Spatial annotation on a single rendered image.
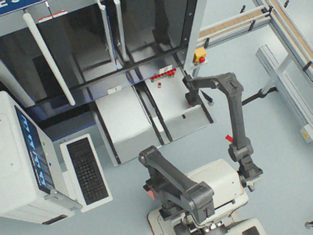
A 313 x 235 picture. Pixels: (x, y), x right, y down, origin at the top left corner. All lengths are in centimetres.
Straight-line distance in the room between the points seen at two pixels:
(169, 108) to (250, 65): 148
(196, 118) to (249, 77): 134
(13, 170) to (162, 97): 111
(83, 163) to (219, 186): 93
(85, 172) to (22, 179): 75
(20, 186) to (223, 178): 84
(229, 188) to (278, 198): 154
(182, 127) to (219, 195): 67
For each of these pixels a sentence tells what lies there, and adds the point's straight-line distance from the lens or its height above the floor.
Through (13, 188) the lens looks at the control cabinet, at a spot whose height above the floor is 155.
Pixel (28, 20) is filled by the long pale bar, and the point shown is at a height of 192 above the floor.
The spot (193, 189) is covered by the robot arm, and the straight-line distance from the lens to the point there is 130.
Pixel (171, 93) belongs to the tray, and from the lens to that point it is 218.
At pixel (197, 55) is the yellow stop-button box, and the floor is 103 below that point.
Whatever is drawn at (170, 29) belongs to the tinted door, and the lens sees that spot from 176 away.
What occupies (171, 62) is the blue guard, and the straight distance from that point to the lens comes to 205.
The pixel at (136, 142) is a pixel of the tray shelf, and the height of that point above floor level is 88.
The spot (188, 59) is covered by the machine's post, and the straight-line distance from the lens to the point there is 213.
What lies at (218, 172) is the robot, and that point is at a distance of 155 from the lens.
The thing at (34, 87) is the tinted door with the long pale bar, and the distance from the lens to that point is 175.
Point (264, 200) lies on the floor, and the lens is 304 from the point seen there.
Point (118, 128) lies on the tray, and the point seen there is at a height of 88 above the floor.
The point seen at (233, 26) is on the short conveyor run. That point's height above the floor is 97.
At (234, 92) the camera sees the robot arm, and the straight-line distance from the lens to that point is 150.
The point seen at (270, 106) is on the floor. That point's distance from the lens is 329.
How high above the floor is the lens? 285
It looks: 68 degrees down
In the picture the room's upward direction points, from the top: 5 degrees clockwise
